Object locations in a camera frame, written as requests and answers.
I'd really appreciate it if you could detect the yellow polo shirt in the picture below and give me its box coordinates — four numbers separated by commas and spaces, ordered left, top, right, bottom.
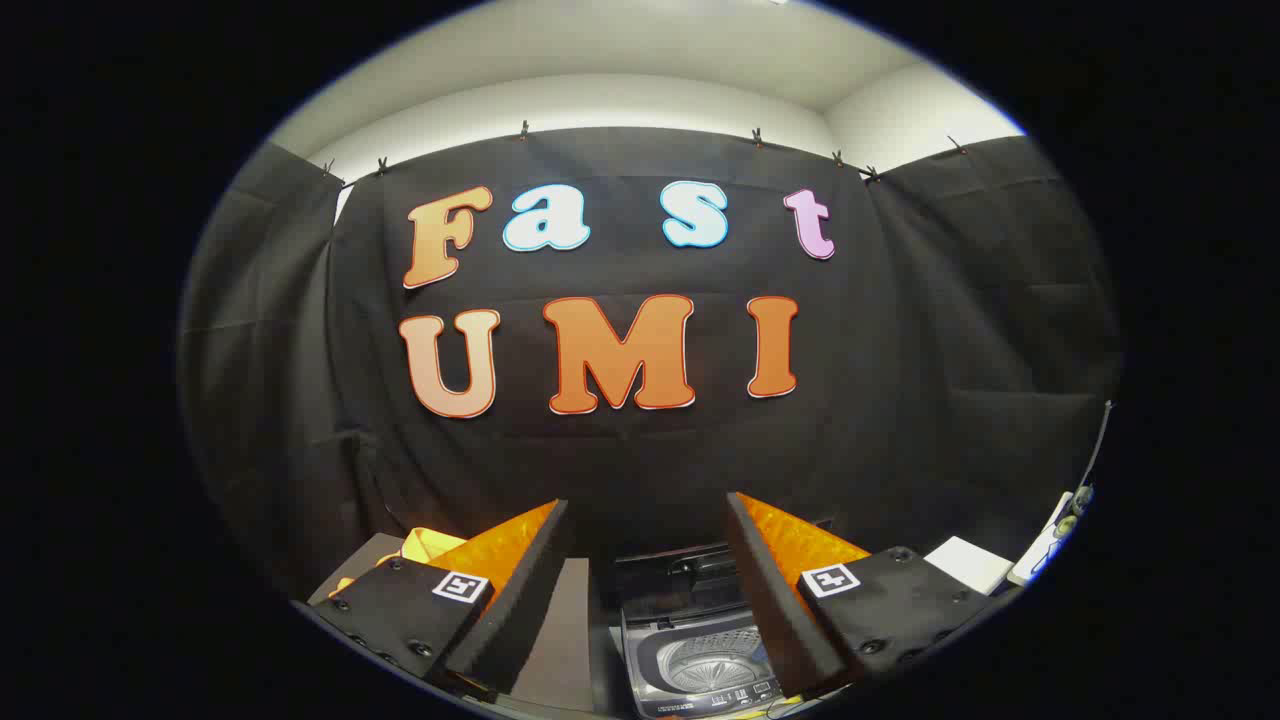
335, 527, 469, 593

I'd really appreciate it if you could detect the row of black cloth clips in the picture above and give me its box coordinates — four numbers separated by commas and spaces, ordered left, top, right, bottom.
320, 120, 971, 183

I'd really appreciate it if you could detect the dark transparent washing machine lid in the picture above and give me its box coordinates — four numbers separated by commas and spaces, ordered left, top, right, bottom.
613, 545, 749, 626

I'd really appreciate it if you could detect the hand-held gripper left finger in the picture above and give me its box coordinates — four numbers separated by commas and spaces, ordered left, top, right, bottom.
312, 500, 574, 696

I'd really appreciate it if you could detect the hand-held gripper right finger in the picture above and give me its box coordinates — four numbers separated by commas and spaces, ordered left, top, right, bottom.
727, 492, 993, 699

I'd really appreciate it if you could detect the grey washing machine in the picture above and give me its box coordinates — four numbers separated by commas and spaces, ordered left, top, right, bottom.
616, 600, 803, 719

